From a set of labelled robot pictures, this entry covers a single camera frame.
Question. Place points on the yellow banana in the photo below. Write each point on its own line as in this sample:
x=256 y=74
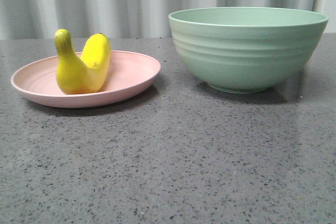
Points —
x=85 y=73

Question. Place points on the pink plate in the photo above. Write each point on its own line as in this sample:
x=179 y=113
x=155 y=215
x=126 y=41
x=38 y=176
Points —
x=130 y=73

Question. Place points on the green ribbed bowl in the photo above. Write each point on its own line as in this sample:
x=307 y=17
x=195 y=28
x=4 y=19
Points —
x=245 y=49

